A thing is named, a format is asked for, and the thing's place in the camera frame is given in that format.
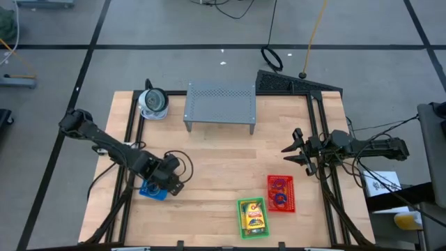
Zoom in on grey floor stand base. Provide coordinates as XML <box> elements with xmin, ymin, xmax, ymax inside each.
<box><xmin>0</xmin><ymin>74</ymin><xmax>38</xmax><ymax>90</ymax></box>
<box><xmin>15</xmin><ymin>0</ymin><xmax>76</xmax><ymax>9</ymax></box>

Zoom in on black aluminium rig frame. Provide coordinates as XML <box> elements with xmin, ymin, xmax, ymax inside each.
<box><xmin>78</xmin><ymin>89</ymin><xmax>376</xmax><ymax>247</ymax></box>

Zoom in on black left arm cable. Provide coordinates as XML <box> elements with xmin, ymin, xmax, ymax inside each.
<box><xmin>163</xmin><ymin>149</ymin><xmax>194</xmax><ymax>185</ymax></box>

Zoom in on yellow hanging cord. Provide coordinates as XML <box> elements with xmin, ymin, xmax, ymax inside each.
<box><xmin>300</xmin><ymin>0</ymin><xmax>329</xmax><ymax>79</ymax></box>

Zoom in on green plastic basket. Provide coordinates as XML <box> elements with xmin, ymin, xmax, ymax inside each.
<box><xmin>236</xmin><ymin>197</ymin><xmax>271</xmax><ymax>241</ymax></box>

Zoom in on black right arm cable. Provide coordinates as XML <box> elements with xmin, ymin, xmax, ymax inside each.
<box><xmin>313</xmin><ymin>114</ymin><xmax>420</xmax><ymax>191</ymax></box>

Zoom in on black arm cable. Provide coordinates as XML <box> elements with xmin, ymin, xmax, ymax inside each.
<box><xmin>313</xmin><ymin>114</ymin><xmax>420</xmax><ymax>191</ymax></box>
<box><xmin>163</xmin><ymin>149</ymin><xmax>194</xmax><ymax>185</ymax></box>

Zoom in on white printed cardboard box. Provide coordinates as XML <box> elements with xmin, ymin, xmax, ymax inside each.
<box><xmin>362</xmin><ymin>170</ymin><xmax>403</xmax><ymax>198</ymax></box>

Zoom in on black metal beam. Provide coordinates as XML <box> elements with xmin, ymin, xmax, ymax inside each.
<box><xmin>365</xmin><ymin>181</ymin><xmax>436</xmax><ymax>214</ymax></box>

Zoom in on black coiled floor cable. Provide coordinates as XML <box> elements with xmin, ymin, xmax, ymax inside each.
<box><xmin>260</xmin><ymin>0</ymin><xmax>284</xmax><ymax>73</ymax></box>

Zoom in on grey side table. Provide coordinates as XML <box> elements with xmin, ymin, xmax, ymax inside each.
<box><xmin>417</xmin><ymin>102</ymin><xmax>446</xmax><ymax>251</ymax></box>

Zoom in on blue plastic basket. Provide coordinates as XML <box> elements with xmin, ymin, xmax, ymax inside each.
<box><xmin>139</xmin><ymin>178</ymin><xmax>169</xmax><ymax>202</ymax></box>

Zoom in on dark green bag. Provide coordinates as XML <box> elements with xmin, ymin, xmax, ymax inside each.
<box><xmin>0</xmin><ymin>6</ymin><xmax>18</xmax><ymax>43</ymax></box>

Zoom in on blue coil keychain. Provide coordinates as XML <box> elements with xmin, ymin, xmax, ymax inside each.
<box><xmin>273</xmin><ymin>192</ymin><xmax>289</xmax><ymax>207</ymax></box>

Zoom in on white coiled lamp cable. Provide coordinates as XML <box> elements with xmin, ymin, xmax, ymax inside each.
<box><xmin>139</xmin><ymin>104</ymin><xmax>169</xmax><ymax>122</ymax></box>

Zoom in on metal table in background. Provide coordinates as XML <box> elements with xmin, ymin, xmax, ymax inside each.
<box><xmin>183</xmin><ymin>80</ymin><xmax>258</xmax><ymax>136</ymax></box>

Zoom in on black perforated metal panel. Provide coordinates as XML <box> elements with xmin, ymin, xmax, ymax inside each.
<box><xmin>255</xmin><ymin>69</ymin><xmax>344</xmax><ymax>96</ymax></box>

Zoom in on red plastic basket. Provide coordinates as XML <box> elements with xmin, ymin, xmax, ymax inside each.
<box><xmin>266</xmin><ymin>174</ymin><xmax>297</xmax><ymax>214</ymax></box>

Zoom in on yellow plastic container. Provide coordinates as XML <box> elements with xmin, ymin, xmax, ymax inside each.
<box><xmin>393</xmin><ymin>211</ymin><xmax>424</xmax><ymax>231</ymax></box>

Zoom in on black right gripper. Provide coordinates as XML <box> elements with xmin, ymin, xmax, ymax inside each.
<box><xmin>281</xmin><ymin>127</ymin><xmax>328</xmax><ymax>177</ymax></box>

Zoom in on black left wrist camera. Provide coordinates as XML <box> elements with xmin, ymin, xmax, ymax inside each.
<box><xmin>168</xmin><ymin>180</ymin><xmax>185</xmax><ymax>197</ymax></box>

